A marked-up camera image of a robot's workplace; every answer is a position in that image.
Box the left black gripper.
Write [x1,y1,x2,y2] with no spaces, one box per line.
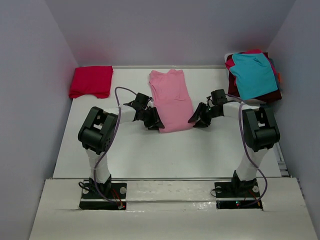
[140,107,164,131]

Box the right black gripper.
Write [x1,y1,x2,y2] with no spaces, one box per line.
[188,102,220,128]

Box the pink t shirt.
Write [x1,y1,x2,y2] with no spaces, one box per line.
[149,69,194,134]

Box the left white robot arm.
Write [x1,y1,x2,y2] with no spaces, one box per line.
[78,92,165,199]

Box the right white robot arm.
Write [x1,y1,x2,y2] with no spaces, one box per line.
[188,89,281,198]

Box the magenta t shirt in pile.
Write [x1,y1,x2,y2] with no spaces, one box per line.
[224,49,262,71]

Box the teal t shirt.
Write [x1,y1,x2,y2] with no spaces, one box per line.
[228,52,278,100]

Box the folded red t shirt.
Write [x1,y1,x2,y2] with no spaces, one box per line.
[68,66,114,99]

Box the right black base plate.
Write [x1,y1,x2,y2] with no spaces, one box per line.
[211,179,263,210]

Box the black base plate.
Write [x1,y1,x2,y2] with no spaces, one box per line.
[211,179,263,210]
[78,180,127,211]

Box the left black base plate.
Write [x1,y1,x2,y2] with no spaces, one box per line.
[78,180,127,211]

